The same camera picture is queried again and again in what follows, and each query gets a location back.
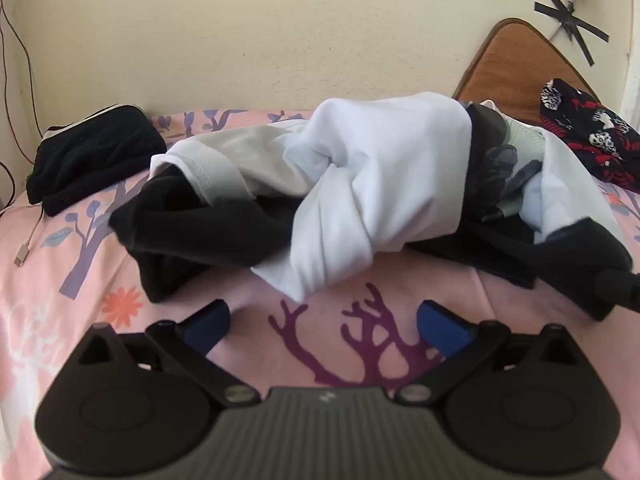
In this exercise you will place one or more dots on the black red skull print garment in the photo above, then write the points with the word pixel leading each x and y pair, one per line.
pixel 590 130

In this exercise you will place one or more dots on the white printed T-shirt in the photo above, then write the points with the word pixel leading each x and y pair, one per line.
pixel 390 160

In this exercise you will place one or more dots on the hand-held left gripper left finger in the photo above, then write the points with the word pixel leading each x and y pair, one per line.
pixel 212 322

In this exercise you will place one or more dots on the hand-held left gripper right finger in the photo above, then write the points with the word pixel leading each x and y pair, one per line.
pixel 435 322

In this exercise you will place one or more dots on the pink printed bedsheet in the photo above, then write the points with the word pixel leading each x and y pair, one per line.
pixel 60 320

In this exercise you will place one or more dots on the folded black clothes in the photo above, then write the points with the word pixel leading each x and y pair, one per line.
pixel 95 155

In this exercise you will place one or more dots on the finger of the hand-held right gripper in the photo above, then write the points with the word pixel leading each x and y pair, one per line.
pixel 622 287

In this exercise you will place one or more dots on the black tape cross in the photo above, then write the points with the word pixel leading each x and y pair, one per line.
pixel 570 20

